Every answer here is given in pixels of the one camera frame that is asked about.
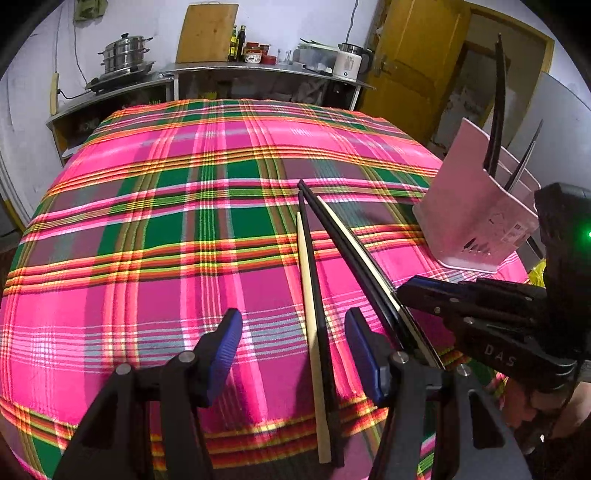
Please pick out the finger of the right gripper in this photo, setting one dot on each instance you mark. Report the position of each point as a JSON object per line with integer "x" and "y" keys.
{"x": 431, "y": 284}
{"x": 444, "y": 301}

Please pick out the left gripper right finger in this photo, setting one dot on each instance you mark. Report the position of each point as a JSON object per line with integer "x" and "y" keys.
{"x": 472, "y": 440}

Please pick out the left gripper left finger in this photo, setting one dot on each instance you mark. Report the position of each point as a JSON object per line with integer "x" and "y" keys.
{"x": 112, "y": 441}

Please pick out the beige wooden chopstick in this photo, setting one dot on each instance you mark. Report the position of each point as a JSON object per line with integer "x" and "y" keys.
{"x": 321, "y": 421}
{"x": 368, "y": 259}

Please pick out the thin black chopstick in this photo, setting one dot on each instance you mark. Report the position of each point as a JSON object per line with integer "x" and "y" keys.
{"x": 521, "y": 167}

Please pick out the metal kitchen counter shelf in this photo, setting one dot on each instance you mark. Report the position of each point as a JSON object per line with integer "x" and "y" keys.
{"x": 74, "y": 122}

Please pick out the person's right hand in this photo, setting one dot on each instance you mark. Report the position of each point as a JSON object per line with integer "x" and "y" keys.
{"x": 520, "y": 406}

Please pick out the pink plastic utensil holder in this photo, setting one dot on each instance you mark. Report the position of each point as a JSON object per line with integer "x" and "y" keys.
{"x": 469, "y": 220}

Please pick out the white electric kettle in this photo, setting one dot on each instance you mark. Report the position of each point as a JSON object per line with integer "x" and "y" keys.
{"x": 347, "y": 66}

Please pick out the pink plaid tablecloth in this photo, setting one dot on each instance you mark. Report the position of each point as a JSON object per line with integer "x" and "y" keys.
{"x": 168, "y": 216}

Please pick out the yellow wooden door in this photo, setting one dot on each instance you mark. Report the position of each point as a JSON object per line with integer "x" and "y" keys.
{"x": 417, "y": 53}

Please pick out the red lidded jar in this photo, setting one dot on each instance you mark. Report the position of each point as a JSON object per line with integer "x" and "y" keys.
{"x": 252, "y": 53}

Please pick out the dark sauce bottle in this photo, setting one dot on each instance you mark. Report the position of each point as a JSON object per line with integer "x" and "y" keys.
{"x": 240, "y": 49}

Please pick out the wooden cutting board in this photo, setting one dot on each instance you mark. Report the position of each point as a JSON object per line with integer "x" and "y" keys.
{"x": 206, "y": 33}

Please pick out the black gas stove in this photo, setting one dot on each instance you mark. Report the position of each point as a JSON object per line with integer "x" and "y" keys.
{"x": 120, "y": 77}

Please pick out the stainless steel steamer pot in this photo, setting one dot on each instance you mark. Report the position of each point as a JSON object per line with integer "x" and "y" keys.
{"x": 125, "y": 52}

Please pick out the green hanging cloth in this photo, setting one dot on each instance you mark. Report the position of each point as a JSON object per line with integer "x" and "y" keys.
{"x": 86, "y": 10}

